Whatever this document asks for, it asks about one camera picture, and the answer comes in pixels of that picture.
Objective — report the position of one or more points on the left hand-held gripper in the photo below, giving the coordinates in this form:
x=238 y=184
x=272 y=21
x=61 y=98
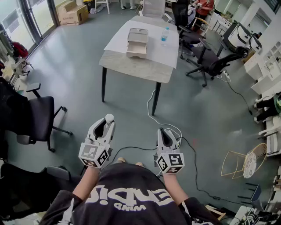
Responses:
x=91 y=152

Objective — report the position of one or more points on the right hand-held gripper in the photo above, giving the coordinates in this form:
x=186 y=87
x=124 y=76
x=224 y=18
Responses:
x=170 y=161

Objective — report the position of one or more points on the white box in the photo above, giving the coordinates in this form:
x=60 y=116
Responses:
x=137 y=35

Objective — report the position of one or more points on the person's left forearm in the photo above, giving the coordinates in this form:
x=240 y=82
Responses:
x=86 y=182

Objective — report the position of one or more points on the person's right forearm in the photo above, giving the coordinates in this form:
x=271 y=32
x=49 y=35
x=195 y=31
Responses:
x=174 y=189

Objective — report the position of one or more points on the large cardboard box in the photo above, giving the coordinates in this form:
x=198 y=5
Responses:
x=73 y=16

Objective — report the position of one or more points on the person's left shoe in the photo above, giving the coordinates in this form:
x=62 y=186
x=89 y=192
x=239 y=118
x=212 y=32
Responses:
x=121 y=159

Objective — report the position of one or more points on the person's shoe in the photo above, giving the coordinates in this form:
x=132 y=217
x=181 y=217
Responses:
x=139 y=164
x=121 y=159

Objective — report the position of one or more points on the person's right shoe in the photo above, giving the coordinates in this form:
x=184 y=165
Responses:
x=139 y=164

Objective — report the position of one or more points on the person's black printed shirt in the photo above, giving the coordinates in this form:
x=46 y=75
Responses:
x=131 y=186

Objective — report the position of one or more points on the grey table with black legs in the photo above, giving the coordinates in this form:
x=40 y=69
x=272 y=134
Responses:
x=131 y=66

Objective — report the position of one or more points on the white power strip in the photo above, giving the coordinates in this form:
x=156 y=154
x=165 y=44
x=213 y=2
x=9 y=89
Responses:
x=226 y=75

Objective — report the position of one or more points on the round patterned cushion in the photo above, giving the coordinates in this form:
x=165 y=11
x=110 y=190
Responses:
x=249 y=164

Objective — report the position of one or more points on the black mesh-back office chair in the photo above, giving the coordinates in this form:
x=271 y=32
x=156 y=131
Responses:
x=214 y=63

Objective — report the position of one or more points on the clear water bottle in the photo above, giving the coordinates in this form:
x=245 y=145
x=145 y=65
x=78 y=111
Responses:
x=164 y=36

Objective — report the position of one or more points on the blue chair with black legs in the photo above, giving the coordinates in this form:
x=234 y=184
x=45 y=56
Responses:
x=255 y=193

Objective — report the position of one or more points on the white plastic chair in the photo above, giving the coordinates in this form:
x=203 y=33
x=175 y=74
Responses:
x=272 y=131

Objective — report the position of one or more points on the red bag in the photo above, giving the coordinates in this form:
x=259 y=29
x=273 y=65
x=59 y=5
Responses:
x=20 y=49

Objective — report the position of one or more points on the wooden-armed chair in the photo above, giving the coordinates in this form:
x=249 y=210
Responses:
x=203 y=23

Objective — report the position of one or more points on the white shelf unit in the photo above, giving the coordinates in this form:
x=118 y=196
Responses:
x=265 y=68

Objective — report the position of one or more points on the white and black equipment case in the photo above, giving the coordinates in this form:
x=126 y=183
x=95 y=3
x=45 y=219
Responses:
x=239 y=35
x=255 y=42

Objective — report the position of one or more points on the black bin with yellow lid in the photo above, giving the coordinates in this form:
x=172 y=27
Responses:
x=88 y=4

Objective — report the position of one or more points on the white folding table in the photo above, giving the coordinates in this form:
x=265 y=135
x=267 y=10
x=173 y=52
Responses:
x=102 y=3

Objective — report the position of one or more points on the white office chair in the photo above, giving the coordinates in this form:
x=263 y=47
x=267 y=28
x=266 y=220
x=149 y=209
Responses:
x=153 y=8

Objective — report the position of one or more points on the black-framed glass window wall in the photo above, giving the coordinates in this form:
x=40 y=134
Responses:
x=37 y=15

